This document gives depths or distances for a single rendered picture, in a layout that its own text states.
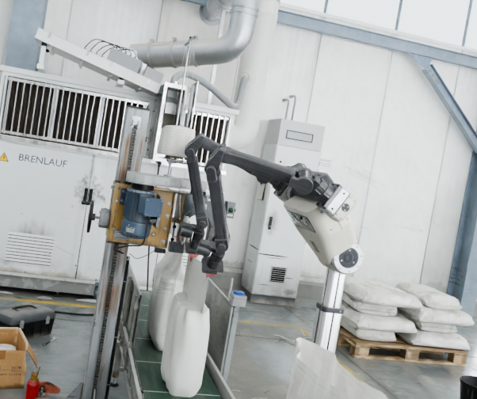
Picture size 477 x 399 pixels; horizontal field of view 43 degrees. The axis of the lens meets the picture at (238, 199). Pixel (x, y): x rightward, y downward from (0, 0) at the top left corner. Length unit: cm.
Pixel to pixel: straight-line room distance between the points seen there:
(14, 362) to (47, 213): 235
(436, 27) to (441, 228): 268
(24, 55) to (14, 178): 150
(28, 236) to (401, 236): 481
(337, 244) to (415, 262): 589
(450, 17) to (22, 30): 537
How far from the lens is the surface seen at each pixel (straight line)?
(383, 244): 838
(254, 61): 663
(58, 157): 603
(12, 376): 404
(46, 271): 616
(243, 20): 578
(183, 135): 314
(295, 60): 783
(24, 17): 701
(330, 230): 272
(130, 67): 580
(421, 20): 866
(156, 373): 340
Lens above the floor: 153
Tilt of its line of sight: 3 degrees down
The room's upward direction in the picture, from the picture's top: 9 degrees clockwise
